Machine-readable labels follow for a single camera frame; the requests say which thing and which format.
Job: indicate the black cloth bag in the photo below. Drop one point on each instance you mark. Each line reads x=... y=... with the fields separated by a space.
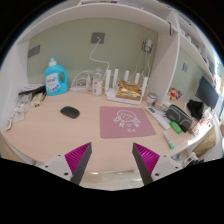
x=195 y=108

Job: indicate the black monitor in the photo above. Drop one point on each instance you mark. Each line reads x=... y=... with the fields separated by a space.
x=206 y=91

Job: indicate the clear plastic bags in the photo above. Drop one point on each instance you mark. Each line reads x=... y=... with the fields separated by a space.
x=18 y=113

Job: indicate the grey zip pouch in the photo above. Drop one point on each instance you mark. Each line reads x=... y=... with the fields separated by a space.
x=179 y=116

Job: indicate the white shelf unit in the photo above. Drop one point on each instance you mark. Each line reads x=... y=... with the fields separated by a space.
x=168 y=66

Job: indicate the yellow box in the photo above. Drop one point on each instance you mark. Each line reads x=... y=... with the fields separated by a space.
x=37 y=100

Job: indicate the blue detergent bottle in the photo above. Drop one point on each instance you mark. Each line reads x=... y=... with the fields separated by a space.
x=56 y=80

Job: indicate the gold foil bag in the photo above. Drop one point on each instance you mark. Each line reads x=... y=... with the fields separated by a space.
x=128 y=90

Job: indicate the small lidded jar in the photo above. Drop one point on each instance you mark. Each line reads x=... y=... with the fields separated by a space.
x=151 y=99

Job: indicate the white pen with green cap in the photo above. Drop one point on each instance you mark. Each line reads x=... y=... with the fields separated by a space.
x=168 y=140

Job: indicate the grey wall socket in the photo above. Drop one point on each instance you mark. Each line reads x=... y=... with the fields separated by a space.
x=97 y=37

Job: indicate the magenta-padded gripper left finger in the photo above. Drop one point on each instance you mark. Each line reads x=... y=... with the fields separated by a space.
x=78 y=158

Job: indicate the clear bottle with red label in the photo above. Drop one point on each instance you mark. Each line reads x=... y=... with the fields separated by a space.
x=97 y=85

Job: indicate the pink mouse pad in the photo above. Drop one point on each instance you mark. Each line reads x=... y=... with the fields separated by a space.
x=126 y=122

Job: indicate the white wall charger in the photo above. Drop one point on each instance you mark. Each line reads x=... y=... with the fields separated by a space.
x=148 y=45

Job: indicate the grey wall plate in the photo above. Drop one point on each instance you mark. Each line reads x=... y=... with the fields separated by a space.
x=34 y=51

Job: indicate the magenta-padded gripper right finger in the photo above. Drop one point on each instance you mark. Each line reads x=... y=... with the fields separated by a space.
x=145 y=158

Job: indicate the white remote control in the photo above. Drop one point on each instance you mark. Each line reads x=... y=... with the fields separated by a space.
x=157 y=116

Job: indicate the stack of flat packets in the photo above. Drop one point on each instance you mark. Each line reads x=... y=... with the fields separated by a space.
x=30 y=89

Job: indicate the green tube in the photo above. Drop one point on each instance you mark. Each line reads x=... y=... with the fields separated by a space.
x=176 y=127

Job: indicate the white router with antennas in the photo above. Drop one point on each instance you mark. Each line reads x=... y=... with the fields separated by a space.
x=111 y=95

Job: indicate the black computer mouse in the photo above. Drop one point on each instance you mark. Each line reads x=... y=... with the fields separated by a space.
x=70 y=112

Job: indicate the small red toy figure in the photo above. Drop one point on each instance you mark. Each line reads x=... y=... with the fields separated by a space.
x=173 y=94

